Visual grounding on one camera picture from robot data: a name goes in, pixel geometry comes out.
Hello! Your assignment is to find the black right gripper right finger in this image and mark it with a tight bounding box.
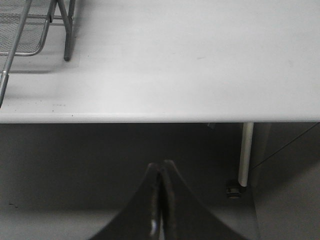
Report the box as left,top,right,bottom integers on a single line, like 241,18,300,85
159,160,245,240

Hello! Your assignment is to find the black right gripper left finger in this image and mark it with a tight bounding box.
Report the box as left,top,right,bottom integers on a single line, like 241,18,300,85
91,163,162,240

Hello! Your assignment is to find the black table foot caster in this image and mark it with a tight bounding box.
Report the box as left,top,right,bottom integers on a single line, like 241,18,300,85
226,179,247,199

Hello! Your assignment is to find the white table leg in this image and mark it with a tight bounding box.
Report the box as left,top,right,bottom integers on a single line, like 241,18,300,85
238,122,254,188

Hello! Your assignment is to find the grey metal rack frame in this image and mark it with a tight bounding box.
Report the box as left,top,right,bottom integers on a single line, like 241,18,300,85
49,0,76,62

